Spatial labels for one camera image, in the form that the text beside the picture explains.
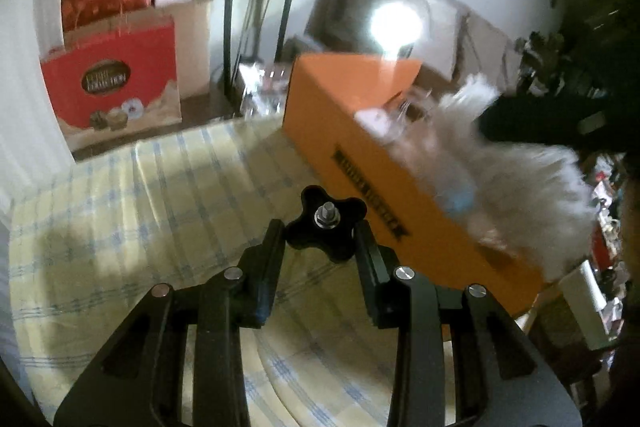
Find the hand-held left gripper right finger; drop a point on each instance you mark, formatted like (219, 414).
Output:
(372, 277)

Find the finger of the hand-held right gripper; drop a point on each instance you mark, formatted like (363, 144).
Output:
(525, 119)

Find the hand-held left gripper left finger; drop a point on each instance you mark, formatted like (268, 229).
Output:
(265, 277)

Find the black star knob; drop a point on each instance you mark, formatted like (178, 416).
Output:
(310, 237)

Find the white plastic bag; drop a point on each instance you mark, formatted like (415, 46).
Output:
(525, 187)

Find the orange cardboard box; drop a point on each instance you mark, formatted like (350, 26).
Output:
(340, 107)

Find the dark cluttered shelf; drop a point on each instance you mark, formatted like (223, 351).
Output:
(590, 57)

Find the yellow plaid tablecloth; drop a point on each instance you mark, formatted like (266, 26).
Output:
(150, 207)

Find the clear glass container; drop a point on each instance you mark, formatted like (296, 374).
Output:
(260, 87)

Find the brown cardboard box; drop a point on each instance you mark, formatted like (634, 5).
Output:
(192, 47)

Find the black speaker stand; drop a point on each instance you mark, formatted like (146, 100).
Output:
(283, 22)
(228, 37)

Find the red chocolate gift box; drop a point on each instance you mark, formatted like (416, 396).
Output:
(115, 52)

